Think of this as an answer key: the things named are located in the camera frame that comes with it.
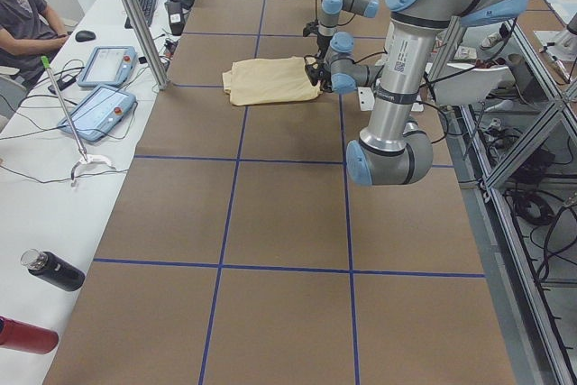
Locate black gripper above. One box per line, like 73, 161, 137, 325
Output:
316, 34, 333, 59
318, 71, 332, 91

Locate yellow long-sleeve printed shirt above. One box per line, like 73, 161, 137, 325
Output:
222, 57, 322, 106

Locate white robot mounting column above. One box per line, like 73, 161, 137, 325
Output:
357, 87, 425, 113

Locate white plastic chair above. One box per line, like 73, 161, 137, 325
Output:
434, 65, 515, 105

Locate black keyboard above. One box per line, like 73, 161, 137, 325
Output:
138, 0, 157, 26

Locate brown paper table cover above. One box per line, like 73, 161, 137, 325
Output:
45, 0, 515, 384

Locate far teach pendant tablet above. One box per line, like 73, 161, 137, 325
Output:
77, 46, 137, 88

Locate teach pendant tablet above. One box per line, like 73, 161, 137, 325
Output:
69, 85, 136, 142
77, 46, 137, 88

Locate near teach pendant tablet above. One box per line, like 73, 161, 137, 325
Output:
69, 85, 136, 142

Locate black computer mouse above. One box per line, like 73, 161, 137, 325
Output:
75, 30, 96, 42

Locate white curved stand base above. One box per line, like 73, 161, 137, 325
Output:
70, 153, 115, 188

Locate metal rod green tip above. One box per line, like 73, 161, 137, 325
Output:
41, 55, 88, 163

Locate seated person grey shirt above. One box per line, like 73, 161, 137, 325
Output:
1, 0, 69, 87

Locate black water bottle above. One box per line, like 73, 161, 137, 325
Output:
21, 249, 85, 292

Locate red water bottle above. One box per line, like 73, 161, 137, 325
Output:
1, 316, 59, 354

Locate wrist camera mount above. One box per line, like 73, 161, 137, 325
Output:
305, 62, 325, 87
302, 20, 318, 37

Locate aluminium frame post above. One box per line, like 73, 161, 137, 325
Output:
121, 0, 169, 90

